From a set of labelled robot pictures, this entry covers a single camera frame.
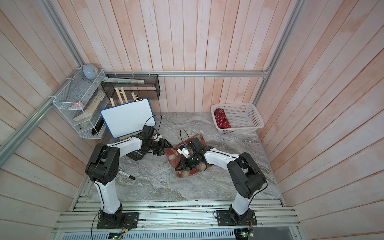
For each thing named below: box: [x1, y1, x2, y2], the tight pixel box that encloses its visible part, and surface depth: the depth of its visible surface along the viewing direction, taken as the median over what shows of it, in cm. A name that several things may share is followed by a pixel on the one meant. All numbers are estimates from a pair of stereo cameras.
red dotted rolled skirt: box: [214, 108, 232, 129], surface depth 113 cm
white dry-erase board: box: [100, 98, 156, 139], surface depth 93 cm
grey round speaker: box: [82, 64, 99, 80], surface depth 85 cm
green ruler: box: [102, 76, 145, 83], surface depth 92 cm
